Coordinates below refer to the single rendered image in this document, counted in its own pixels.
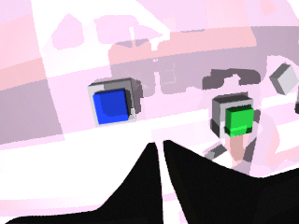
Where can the green button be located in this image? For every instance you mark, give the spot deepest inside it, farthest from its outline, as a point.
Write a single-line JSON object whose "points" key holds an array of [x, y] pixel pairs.
{"points": [[232, 116]]}

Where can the blue button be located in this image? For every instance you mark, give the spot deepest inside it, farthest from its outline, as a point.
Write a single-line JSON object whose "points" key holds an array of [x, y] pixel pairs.
{"points": [[112, 102]]}

